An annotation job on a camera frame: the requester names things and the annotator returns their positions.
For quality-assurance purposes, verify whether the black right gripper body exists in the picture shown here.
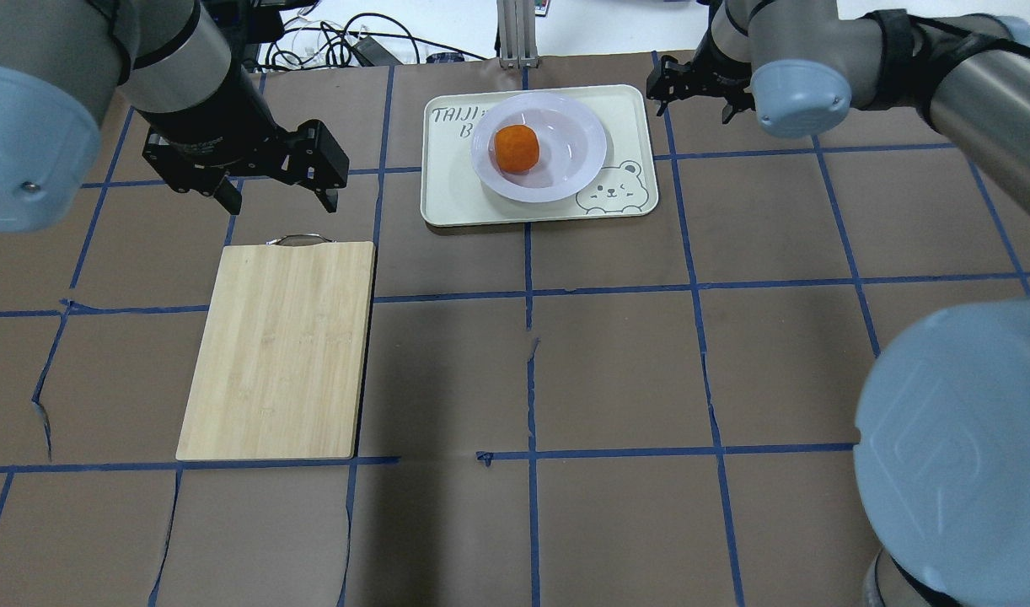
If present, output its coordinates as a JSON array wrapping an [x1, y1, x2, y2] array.
[[646, 46, 755, 114]]

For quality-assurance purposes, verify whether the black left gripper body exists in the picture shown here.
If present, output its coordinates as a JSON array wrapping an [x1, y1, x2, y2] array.
[[142, 119, 350, 193]]

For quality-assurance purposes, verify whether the white round plate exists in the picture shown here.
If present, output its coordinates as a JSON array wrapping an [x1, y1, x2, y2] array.
[[469, 91, 608, 204]]

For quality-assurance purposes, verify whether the orange fruit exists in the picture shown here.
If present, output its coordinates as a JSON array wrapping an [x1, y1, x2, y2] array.
[[493, 124, 539, 174]]

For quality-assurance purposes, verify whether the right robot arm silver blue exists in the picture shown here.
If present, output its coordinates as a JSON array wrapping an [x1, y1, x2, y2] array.
[[651, 99, 1030, 606]]

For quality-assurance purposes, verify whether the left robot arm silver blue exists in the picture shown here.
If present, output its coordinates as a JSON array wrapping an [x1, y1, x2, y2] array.
[[0, 1, 349, 232]]

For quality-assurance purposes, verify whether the cream bear tray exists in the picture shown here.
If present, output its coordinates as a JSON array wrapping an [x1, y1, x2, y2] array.
[[420, 85, 660, 228]]

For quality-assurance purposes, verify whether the bamboo cutting board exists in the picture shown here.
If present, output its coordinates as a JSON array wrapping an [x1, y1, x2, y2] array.
[[175, 241, 377, 462]]

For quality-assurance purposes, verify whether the black cable bundle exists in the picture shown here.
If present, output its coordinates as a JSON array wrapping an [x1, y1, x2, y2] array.
[[245, 0, 491, 73]]

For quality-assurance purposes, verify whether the aluminium frame post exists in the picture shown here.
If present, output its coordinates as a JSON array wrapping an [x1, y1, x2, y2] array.
[[496, 0, 539, 70]]

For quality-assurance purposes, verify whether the black corrugated cable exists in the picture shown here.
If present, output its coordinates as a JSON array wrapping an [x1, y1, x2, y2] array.
[[869, 8, 1030, 110]]

